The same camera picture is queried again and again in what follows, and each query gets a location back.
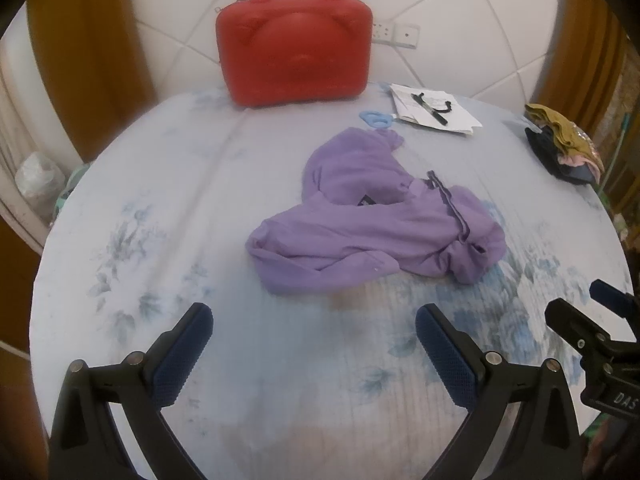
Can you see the white paper sheets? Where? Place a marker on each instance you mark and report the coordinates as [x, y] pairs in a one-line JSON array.
[[460, 117]]

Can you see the red hard-shell carry case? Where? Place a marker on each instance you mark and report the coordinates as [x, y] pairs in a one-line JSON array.
[[295, 45]]

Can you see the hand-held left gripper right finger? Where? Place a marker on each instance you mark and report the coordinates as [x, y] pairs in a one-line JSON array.
[[445, 355]]

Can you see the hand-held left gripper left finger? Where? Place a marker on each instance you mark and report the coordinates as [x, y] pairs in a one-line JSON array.
[[182, 355]]

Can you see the clear plastic bag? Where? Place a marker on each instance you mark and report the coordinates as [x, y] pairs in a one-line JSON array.
[[37, 180]]

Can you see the dark folded cloth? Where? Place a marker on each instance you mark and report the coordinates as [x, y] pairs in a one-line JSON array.
[[547, 152]]

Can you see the olive green cloth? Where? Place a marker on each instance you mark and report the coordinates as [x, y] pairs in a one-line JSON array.
[[552, 120]]

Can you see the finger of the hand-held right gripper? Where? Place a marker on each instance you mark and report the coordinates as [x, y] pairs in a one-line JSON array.
[[610, 294], [567, 320]]

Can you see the floral bedsheet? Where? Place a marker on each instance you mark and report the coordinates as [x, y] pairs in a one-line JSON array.
[[175, 200]]

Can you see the white padded headboard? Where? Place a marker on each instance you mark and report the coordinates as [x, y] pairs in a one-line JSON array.
[[450, 0]]

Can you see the purple shirt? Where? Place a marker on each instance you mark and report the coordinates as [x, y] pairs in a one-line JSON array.
[[370, 220]]

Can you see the pink cloth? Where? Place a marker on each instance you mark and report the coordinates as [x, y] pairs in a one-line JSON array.
[[575, 161]]

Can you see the black pen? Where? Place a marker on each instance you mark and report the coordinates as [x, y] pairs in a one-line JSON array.
[[430, 110]]

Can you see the white wall socket strip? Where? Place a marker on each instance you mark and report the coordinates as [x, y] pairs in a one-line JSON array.
[[395, 34]]

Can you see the brown wooden frame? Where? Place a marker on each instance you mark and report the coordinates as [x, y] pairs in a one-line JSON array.
[[80, 35]]

